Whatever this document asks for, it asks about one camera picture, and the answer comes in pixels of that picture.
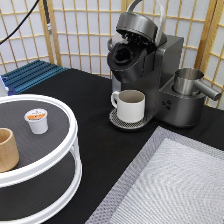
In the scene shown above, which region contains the grey Keurig coffee machine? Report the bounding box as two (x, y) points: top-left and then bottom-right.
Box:
(107, 0), (205, 130)

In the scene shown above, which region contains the white coffee pod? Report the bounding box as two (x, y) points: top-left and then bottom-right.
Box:
(24, 108), (48, 134)

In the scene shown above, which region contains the white ceramic mug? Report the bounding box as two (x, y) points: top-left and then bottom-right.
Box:
(111, 90), (145, 123)

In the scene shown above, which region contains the stainless steel milk frother cup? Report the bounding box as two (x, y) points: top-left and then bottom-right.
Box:
(173, 68), (221, 101)

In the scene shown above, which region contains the wooden shoji screen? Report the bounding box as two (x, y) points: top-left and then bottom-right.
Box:
(0, 0), (224, 110)

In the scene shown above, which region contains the white two-tier round shelf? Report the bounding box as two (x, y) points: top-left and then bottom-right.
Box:
(0, 94), (82, 224)

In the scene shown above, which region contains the grey woven placemat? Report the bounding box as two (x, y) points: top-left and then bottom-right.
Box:
(85, 127), (224, 224)

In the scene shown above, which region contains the blue ribbed metal rack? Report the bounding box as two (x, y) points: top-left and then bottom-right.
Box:
(2, 60), (66, 95)

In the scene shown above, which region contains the wooden cup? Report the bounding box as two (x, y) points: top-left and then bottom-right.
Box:
(0, 128), (19, 173)

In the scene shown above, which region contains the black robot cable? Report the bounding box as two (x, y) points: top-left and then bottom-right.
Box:
(0, 0), (41, 46)

